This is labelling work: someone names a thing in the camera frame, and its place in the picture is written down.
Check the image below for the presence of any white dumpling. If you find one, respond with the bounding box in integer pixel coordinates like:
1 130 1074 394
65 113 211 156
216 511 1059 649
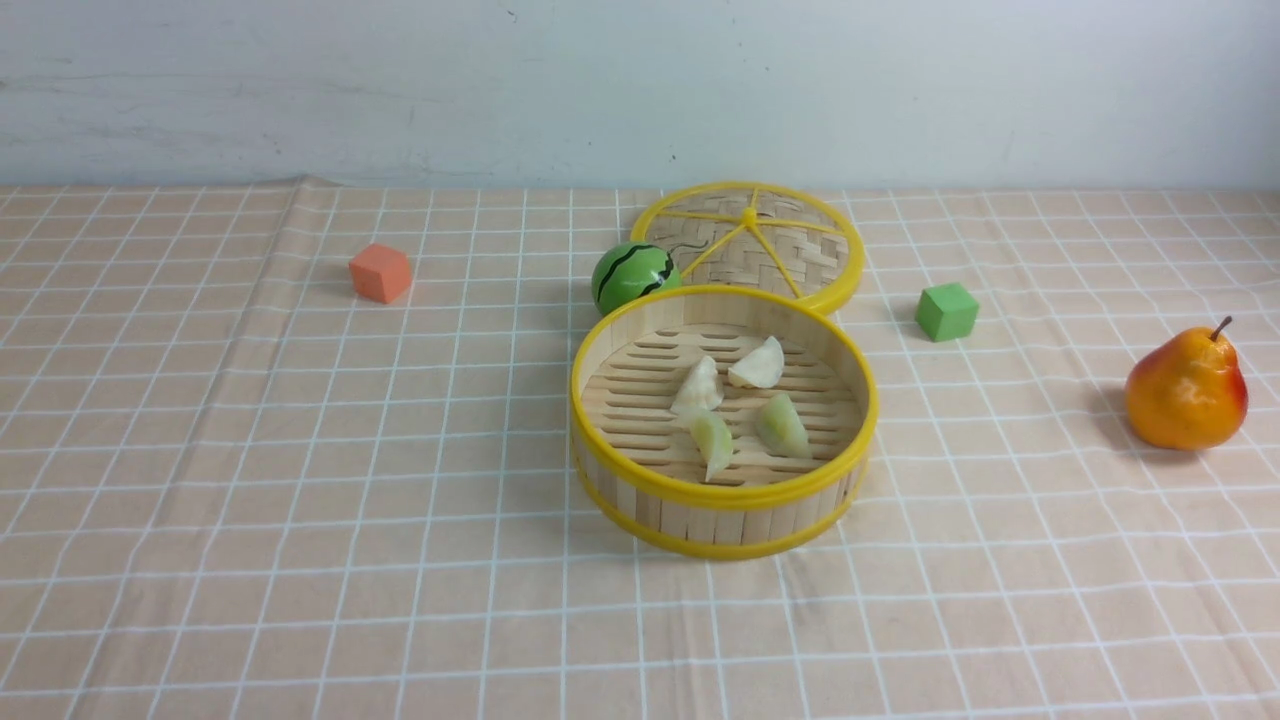
727 336 785 389
669 355 724 416

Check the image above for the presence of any green watermelon toy ball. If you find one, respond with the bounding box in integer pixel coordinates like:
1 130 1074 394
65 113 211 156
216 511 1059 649
591 242 684 316

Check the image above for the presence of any orange yellow toy pear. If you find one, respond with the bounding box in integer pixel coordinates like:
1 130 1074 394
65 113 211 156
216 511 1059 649
1124 316 1249 452

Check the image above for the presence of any woven bamboo steamer lid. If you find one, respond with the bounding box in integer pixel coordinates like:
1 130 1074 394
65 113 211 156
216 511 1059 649
630 181 865 315

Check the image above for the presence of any orange foam cube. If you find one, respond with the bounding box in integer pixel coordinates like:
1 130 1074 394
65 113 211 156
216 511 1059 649
348 243 413 304

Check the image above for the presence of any green foam cube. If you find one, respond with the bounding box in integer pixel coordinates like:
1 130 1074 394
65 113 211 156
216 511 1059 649
915 282 980 343

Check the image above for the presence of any beige checkered tablecloth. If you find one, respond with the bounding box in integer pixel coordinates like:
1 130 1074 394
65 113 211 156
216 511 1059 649
1 179 1279 719

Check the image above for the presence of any bamboo steamer tray yellow rim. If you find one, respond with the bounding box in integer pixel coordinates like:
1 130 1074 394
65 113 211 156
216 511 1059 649
570 286 881 560

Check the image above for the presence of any pale green dumpling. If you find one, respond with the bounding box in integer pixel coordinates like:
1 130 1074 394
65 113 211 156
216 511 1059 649
755 392 813 460
687 407 733 483

